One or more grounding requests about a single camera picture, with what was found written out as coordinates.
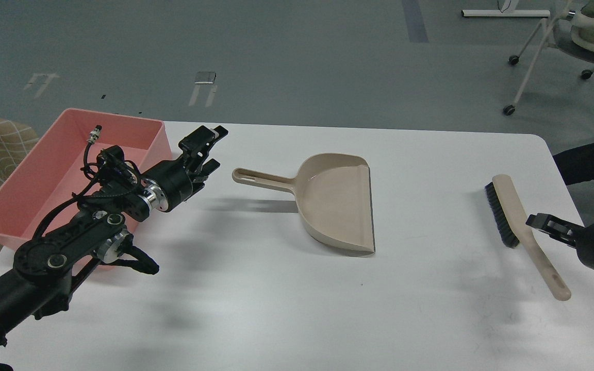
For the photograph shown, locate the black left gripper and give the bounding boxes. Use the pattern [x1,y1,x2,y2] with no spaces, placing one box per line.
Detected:
[145,125,228,213]

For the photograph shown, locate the beige hand brush black bristles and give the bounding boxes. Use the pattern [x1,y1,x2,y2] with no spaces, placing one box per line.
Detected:
[485,174,571,301]

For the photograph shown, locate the beige plastic dustpan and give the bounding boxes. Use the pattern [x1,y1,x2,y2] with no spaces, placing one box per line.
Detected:
[232,153,376,255]

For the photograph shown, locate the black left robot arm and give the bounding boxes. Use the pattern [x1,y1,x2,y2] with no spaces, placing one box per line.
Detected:
[0,125,228,370]

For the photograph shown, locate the pink plastic bin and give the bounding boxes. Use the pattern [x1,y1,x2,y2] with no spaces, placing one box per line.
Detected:
[0,108,173,250]

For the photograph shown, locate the grey floor outlet plate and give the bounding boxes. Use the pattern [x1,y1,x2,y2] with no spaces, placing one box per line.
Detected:
[194,71,217,85]

